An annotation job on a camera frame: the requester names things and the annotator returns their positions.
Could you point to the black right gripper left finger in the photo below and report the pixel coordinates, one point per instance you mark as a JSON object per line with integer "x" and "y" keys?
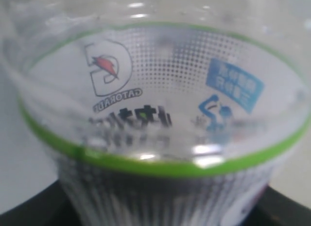
{"x": 51, "y": 207}

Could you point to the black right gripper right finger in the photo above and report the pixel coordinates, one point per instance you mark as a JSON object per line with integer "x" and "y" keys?
{"x": 275, "y": 209}

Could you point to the clear Gatorade drink bottle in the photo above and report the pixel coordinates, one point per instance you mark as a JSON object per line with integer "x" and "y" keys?
{"x": 160, "y": 112}

